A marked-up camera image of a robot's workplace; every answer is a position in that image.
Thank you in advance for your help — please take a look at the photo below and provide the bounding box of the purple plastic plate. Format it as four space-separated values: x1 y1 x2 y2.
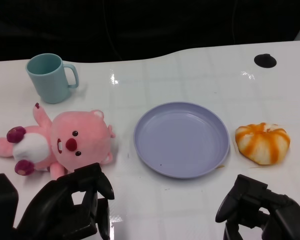
133 101 231 180

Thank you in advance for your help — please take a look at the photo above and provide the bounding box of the teal plastic mug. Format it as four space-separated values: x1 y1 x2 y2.
25 52 80 105

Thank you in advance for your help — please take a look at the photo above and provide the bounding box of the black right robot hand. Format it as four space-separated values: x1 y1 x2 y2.
214 174 300 240

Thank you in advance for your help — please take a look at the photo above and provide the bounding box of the orange striped white bun toy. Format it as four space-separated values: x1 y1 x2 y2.
234 122 291 166

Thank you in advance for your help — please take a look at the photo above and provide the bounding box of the pink plush beaver doll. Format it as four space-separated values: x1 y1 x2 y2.
0 102 117 180

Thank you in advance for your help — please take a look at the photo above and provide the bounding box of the black round table grommet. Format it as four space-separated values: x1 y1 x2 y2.
253 53 278 68

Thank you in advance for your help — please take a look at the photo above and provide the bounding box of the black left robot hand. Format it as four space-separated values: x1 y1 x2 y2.
13 162 115 240

